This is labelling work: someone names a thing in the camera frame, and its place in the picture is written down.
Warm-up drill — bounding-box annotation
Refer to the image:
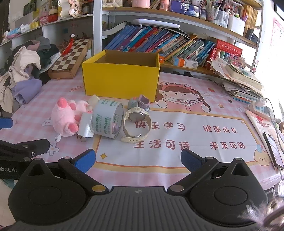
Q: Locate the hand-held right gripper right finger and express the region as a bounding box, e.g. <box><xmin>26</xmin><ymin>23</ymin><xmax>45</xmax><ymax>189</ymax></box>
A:
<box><xmin>167</xmin><ymin>149</ymin><xmax>258</xmax><ymax>195</ymax></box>

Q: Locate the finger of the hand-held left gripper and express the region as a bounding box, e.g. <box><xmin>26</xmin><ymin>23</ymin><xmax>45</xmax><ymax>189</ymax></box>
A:
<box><xmin>0</xmin><ymin>118</ymin><xmax>14</xmax><ymax>130</ymax></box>
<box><xmin>0</xmin><ymin>139</ymin><xmax>50</xmax><ymax>161</ymax></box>

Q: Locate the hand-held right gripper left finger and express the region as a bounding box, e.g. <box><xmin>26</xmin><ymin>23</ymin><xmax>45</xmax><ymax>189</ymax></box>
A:
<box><xmin>22</xmin><ymin>149</ymin><xmax>109</xmax><ymax>196</ymax></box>

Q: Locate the white charger plug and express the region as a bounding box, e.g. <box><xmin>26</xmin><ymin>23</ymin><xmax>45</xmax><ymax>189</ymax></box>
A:
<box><xmin>77</xmin><ymin>112</ymin><xmax>94</xmax><ymax>143</ymax></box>

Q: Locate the clear printed tape roll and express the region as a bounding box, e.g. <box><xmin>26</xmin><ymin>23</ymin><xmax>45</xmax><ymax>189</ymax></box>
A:
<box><xmin>89</xmin><ymin>95</ymin><xmax>124</xmax><ymax>139</ymax></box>

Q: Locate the pink plush toy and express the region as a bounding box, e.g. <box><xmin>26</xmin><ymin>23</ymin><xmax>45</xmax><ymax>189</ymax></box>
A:
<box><xmin>51</xmin><ymin>97</ymin><xmax>93</xmax><ymax>137</ymax></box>

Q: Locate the cream wrist watch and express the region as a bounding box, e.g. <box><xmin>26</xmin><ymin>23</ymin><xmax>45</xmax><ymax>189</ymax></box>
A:
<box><xmin>122</xmin><ymin>107</ymin><xmax>152</xmax><ymax>143</ymax></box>

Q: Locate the grey purple toy truck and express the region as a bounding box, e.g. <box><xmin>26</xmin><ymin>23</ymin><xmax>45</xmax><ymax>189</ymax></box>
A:
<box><xmin>128</xmin><ymin>95</ymin><xmax>150</xmax><ymax>111</ymax></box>

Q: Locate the yellow cardboard box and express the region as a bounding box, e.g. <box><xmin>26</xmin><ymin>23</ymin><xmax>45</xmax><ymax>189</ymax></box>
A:
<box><xmin>82</xmin><ymin>50</ymin><xmax>160</xmax><ymax>103</ymax></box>

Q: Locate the pink printed desktop mat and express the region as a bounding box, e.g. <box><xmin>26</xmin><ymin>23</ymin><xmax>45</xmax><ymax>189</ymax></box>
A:
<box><xmin>0</xmin><ymin>71</ymin><xmax>284</xmax><ymax>185</ymax></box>

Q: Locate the lilac garment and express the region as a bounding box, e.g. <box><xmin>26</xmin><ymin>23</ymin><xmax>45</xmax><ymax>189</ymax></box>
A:
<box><xmin>11</xmin><ymin>79</ymin><xmax>42</xmax><ymax>106</ymax></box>

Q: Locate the cream garment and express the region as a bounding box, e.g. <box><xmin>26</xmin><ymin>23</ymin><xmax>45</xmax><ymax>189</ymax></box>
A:
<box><xmin>0</xmin><ymin>46</ymin><xmax>42</xmax><ymax>114</ymax></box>

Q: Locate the pink printed booklet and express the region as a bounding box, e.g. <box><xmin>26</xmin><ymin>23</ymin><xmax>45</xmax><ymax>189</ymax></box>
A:
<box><xmin>246</xmin><ymin>110</ymin><xmax>284</xmax><ymax>160</ymax></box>

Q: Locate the mauve pink garment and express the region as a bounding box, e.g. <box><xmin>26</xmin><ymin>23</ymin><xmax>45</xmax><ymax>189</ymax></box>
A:
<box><xmin>21</xmin><ymin>40</ymin><xmax>41</xmax><ymax>52</ymax></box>

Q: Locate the black smartphone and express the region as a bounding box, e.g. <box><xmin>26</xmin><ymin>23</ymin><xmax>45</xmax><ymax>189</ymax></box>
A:
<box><xmin>263</xmin><ymin>132</ymin><xmax>284</xmax><ymax>170</ymax></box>

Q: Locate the fuzzy grey sleeve cuff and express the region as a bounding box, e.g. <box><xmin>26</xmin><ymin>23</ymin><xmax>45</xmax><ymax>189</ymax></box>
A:
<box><xmin>237</xmin><ymin>195</ymin><xmax>284</xmax><ymax>231</ymax></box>

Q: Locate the white power strip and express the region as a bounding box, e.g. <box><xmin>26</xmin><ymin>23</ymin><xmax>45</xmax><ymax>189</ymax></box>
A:
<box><xmin>248</xmin><ymin>98</ymin><xmax>275</xmax><ymax>121</ymax></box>

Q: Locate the grey garment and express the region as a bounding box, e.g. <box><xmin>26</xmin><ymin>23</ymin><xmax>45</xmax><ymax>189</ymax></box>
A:
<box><xmin>35</xmin><ymin>37</ymin><xmax>51</xmax><ymax>50</ymax></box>

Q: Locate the wooden chessboard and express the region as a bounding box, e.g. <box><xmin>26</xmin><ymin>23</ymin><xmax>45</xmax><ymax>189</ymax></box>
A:
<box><xmin>48</xmin><ymin>38</ymin><xmax>92</xmax><ymax>79</ymax></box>

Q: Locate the messy stack of papers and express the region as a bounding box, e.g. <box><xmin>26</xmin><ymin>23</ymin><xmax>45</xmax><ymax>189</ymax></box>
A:
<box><xmin>210</xmin><ymin>57</ymin><xmax>267</xmax><ymax>105</ymax></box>

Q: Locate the red tassel ornament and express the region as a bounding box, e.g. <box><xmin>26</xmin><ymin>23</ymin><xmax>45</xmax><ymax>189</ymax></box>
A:
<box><xmin>60</xmin><ymin>33</ymin><xmax>77</xmax><ymax>56</ymax></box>

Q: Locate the orange white carton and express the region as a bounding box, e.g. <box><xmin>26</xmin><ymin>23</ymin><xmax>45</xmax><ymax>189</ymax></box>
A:
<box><xmin>171</xmin><ymin>57</ymin><xmax>199</xmax><ymax>68</ymax></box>

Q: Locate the red boxed dictionary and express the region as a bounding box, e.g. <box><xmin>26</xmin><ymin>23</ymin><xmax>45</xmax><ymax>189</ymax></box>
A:
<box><xmin>204</xmin><ymin>40</ymin><xmax>243</xmax><ymax>67</ymax></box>

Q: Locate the row of colourful books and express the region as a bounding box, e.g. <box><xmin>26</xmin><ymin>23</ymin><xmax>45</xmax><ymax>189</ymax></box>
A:
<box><xmin>104</xmin><ymin>24</ymin><xmax>217</xmax><ymax>67</ymax></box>

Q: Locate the thick white-paged book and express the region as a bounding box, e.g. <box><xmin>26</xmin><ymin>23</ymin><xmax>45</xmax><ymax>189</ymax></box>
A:
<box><xmin>102</xmin><ymin>22</ymin><xmax>126</xmax><ymax>36</ymax></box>

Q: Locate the white desk lamp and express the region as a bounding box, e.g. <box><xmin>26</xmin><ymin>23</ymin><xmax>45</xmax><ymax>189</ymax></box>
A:
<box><xmin>132</xmin><ymin>19</ymin><xmax>181</xmax><ymax>29</ymax></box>

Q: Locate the pen holder with pens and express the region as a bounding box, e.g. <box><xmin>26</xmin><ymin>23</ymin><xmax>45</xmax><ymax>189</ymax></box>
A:
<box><xmin>205</xmin><ymin>0</ymin><xmax>230</xmax><ymax>24</ymax></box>

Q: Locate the smartphone with lit screen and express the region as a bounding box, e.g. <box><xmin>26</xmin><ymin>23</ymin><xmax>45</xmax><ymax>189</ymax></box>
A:
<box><xmin>170</xmin><ymin>0</ymin><xmax>202</xmax><ymax>18</ymax></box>

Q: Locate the pink cup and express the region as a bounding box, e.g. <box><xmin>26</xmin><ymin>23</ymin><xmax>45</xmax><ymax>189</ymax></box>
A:
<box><xmin>132</xmin><ymin>0</ymin><xmax>152</xmax><ymax>9</ymax></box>

